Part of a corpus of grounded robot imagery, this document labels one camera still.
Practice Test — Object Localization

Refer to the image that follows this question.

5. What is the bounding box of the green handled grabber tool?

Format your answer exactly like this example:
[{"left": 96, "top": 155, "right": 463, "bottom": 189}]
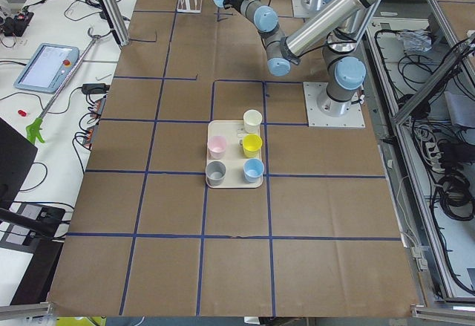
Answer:
[{"left": 25, "top": 27, "right": 102, "bottom": 144}]

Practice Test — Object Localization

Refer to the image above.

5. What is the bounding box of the cream plastic tray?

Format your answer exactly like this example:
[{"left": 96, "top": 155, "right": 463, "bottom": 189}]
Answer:
[{"left": 206, "top": 120, "right": 263, "bottom": 189}]

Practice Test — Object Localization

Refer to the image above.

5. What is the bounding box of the teach pendant tablet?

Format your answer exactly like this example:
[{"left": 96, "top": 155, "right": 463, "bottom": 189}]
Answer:
[{"left": 13, "top": 43, "right": 79, "bottom": 94}]

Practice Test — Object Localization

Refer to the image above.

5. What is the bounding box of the grey plastic cup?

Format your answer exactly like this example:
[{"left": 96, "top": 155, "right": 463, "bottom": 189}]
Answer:
[{"left": 205, "top": 160, "right": 226, "bottom": 186}]

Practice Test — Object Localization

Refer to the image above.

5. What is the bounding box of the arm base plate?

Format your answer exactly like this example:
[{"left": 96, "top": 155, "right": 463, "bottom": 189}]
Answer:
[
  {"left": 292, "top": 0, "right": 327, "bottom": 19},
  {"left": 303, "top": 82, "right": 365, "bottom": 129}
]

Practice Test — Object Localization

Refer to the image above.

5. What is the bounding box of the pale green plastic cup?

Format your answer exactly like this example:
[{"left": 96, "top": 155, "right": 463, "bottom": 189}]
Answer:
[{"left": 243, "top": 109, "right": 263, "bottom": 134}]

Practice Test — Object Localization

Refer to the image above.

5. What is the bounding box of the yellow plastic cup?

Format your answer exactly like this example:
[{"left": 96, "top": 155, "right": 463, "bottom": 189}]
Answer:
[{"left": 242, "top": 134, "right": 263, "bottom": 158}]

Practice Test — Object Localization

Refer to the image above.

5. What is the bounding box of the black power adapter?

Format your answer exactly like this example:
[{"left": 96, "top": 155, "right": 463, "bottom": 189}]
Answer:
[{"left": 81, "top": 83, "right": 110, "bottom": 95}]

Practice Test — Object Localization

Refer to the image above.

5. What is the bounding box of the pink plastic cup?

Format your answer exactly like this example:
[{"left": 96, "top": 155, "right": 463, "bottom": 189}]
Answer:
[{"left": 207, "top": 135, "right": 227, "bottom": 159}]

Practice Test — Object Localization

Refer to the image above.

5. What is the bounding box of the aluminium frame post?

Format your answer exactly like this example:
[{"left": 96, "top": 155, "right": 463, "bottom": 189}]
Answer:
[{"left": 98, "top": 0, "right": 130, "bottom": 48}]

